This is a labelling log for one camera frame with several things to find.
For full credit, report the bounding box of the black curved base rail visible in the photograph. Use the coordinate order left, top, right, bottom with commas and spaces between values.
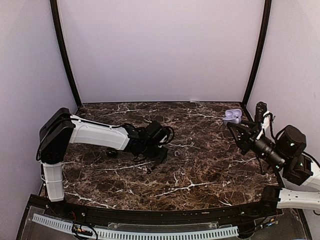
29, 194, 283, 226

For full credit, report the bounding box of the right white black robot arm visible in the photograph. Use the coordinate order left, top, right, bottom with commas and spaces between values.
226, 118, 320, 217

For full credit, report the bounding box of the black earbud charging case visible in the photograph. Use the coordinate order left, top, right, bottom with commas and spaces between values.
105, 149, 118, 158

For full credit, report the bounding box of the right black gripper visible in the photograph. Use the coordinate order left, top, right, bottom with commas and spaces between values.
227, 118, 286, 171

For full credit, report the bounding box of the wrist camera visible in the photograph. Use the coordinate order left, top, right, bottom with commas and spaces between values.
158, 126, 175, 146
254, 101, 274, 140

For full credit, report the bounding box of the right black frame post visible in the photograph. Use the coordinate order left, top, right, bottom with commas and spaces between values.
241, 0, 272, 109

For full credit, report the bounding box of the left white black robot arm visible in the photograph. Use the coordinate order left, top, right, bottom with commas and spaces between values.
36, 107, 175, 218

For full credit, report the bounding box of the left black frame post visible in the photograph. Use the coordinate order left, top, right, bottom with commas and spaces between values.
49, 0, 82, 108

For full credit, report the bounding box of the black wireless earbud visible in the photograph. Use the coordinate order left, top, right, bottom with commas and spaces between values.
146, 166, 156, 175

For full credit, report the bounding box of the black frame post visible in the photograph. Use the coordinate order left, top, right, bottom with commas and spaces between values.
49, 0, 82, 108
241, 0, 272, 109

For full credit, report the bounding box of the white slotted cable duct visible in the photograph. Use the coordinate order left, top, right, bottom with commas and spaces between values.
31, 213, 239, 240

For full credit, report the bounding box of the purple earbud charging case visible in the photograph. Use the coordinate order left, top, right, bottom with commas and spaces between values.
222, 108, 243, 126

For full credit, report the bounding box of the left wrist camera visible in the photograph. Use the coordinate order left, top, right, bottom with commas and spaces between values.
158, 126, 175, 146

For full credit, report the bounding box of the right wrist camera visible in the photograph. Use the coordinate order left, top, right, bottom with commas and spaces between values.
254, 101, 274, 140

